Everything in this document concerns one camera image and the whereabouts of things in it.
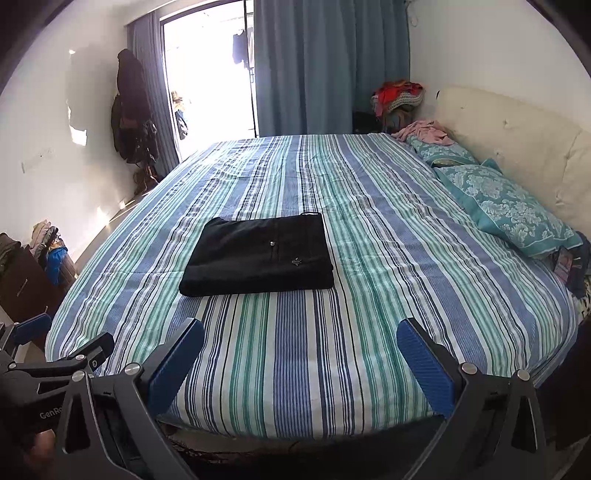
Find black pants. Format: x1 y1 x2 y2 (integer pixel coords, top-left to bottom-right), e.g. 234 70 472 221
178 212 335 297

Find mixed clothes heap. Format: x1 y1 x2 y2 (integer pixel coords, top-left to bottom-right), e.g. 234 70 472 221
30 220 70 259

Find small teal floral pillow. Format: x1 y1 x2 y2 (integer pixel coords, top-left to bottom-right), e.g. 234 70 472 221
406 135 481 168

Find hanging clothes bundle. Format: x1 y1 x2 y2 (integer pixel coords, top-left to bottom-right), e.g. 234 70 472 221
171 90 189 141

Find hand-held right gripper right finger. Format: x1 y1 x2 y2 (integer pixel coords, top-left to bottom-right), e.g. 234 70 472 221
396 318 550 480

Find brown bag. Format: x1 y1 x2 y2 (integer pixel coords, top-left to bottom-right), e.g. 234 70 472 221
133 164 160 195

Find dark wooden nightstand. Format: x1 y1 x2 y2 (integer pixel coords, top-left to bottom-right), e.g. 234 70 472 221
536 318 591 453

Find bright glass door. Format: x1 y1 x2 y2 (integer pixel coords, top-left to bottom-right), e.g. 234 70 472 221
159 0 259 162

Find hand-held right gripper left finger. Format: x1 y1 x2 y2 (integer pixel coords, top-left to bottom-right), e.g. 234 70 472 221
54 318 206 480

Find bed with striped sheet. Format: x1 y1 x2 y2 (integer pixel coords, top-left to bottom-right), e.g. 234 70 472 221
44 133 580 441

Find narrow blue-grey curtain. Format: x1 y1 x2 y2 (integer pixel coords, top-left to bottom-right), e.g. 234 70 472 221
127 9 181 171

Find wide blue-grey curtain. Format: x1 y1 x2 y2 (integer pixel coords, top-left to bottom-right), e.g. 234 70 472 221
254 0 411 137

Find purple patterned cloth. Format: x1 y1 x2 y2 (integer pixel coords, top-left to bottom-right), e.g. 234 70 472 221
554 249 573 282

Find cream padded headboard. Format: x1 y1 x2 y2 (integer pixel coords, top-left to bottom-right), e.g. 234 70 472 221
434 85 591 232

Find red and grey clothes pile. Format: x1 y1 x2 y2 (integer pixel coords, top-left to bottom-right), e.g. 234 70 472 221
372 80 426 134

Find person's left hand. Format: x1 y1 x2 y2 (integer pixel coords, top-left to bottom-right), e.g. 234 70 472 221
25 429 57 462

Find large teal floral pillow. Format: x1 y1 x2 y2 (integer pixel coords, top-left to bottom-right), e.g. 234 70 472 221
434 159 583 259

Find brown wooden cabinet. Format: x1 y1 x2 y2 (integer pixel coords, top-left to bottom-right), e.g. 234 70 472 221
0 244 77 324

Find dark hanging coats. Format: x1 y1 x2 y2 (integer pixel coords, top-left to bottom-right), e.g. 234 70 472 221
110 48 160 167

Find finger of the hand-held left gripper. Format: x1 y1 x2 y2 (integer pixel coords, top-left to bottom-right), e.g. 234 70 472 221
9 332 115 385
0 313 52 367

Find blue bag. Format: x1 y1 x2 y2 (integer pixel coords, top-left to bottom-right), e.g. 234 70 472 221
46 247 69 287

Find dark hanging garment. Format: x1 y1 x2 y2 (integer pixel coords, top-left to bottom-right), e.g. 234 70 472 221
231 28 254 70

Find dark blue clothing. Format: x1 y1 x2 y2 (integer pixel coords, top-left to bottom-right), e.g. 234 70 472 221
551 231 591 298

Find pale patterned cloth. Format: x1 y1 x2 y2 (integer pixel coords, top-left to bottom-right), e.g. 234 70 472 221
575 277 591 319

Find olive cloth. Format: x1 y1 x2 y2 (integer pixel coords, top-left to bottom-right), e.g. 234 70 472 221
0 232 21 268

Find pink cloth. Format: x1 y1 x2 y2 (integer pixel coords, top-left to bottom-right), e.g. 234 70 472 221
392 120 455 147

